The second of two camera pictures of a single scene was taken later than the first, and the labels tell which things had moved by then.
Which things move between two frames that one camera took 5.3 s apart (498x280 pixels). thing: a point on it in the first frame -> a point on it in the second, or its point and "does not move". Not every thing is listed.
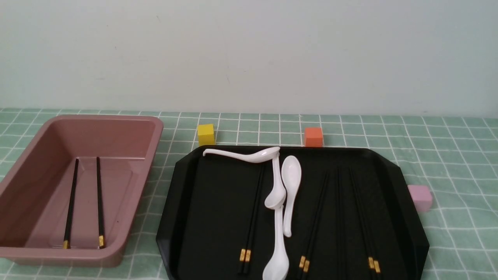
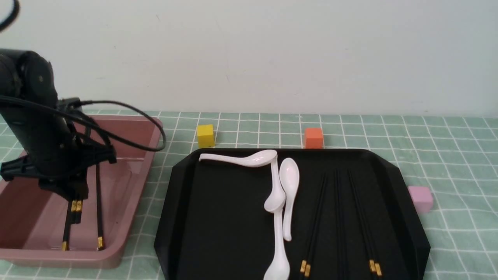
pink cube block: [421, 196] does not move
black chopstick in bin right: [101, 238] does not move
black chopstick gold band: [253, 223] -> [78, 211]
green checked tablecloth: [456, 157] does not move
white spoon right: [291, 173] does not move
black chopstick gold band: [249, 221] -> [73, 212]
